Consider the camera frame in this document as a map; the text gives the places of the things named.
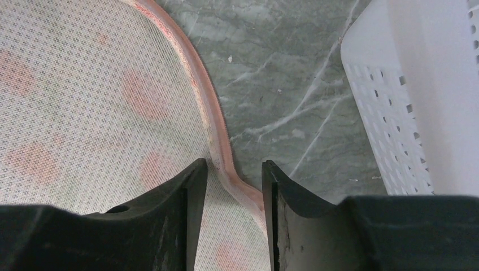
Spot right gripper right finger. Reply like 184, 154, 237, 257
262, 160, 478, 271

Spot white perforated plastic basket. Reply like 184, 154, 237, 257
341, 1, 478, 196

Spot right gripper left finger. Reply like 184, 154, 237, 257
1, 159, 208, 270

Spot floral pink mesh laundry bag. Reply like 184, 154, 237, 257
1, 1, 270, 270

